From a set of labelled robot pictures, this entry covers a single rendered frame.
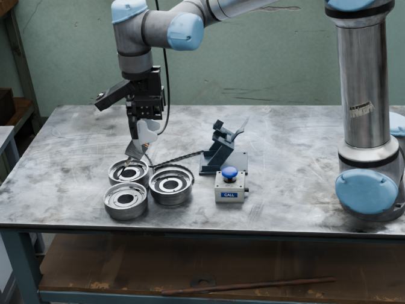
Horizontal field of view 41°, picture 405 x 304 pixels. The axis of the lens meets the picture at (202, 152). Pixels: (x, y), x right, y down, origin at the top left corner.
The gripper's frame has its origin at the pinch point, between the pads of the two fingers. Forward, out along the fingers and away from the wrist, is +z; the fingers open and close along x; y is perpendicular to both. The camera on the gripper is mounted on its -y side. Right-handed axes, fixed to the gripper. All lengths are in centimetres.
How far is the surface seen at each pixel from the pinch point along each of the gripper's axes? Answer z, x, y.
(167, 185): 11.6, -1.2, 6.0
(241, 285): 36.8, -11.2, 24.1
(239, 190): 9.3, -6.7, 24.3
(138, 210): 11.0, -12.0, 0.6
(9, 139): 27, 49, -58
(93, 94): 67, 162, -60
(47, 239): 93, 70, -65
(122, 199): 11.5, -6.9, -4.5
